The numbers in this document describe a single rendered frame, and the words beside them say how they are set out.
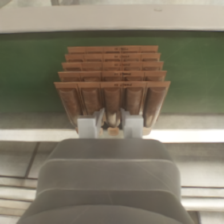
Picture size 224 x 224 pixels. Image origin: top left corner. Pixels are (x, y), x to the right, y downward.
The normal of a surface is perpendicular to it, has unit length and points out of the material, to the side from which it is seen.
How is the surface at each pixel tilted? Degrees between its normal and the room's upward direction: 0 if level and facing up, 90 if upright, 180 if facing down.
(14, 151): 90
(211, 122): 90
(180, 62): 2
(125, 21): 90
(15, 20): 90
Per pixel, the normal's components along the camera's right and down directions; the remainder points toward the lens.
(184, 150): -0.02, -0.62
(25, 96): -0.01, 0.78
